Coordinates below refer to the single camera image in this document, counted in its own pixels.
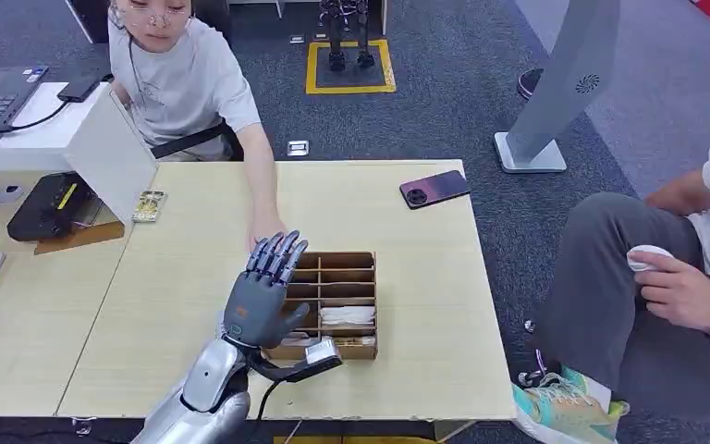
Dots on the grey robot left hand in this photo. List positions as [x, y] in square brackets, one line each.
[254, 312]

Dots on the person's left hand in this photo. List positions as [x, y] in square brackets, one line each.
[266, 223]
[686, 294]

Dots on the white handheld object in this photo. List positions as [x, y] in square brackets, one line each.
[649, 250]

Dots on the wooden card box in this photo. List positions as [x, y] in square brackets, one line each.
[355, 353]

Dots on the printed card stack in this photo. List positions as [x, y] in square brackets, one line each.
[148, 206]

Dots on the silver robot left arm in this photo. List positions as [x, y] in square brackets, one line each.
[208, 374]

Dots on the silver floor socket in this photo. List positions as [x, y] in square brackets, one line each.
[298, 148]

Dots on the person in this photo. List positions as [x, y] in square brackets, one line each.
[177, 86]
[606, 263]

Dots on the thick white card stack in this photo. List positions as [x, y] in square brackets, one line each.
[347, 315]

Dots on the yellow floor tape square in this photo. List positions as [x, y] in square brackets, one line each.
[350, 89]

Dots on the multicolour sneaker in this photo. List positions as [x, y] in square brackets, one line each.
[566, 407]

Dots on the white desk riser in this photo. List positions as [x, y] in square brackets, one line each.
[110, 159]

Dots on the chrome chair base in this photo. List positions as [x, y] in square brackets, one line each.
[536, 375]

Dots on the dark red smartphone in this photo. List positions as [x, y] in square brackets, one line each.
[434, 189]

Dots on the black legged robot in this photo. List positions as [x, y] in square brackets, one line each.
[336, 59]

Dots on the brown board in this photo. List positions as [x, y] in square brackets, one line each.
[85, 240]

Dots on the small floor plate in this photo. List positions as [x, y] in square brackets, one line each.
[297, 39]

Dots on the white furniture leg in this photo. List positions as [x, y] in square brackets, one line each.
[277, 7]
[383, 15]

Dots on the black device with yellow label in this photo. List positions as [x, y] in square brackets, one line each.
[42, 211]

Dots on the black power adapter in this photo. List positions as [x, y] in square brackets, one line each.
[79, 89]

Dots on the pale desk leg panel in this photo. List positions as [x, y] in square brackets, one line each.
[453, 432]

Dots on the grey kiosk stand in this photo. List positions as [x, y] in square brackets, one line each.
[551, 92]

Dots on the small grey round object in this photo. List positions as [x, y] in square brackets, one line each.
[9, 194]

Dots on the black shoe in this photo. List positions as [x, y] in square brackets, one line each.
[526, 83]

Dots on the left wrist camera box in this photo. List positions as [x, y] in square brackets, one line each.
[321, 355]

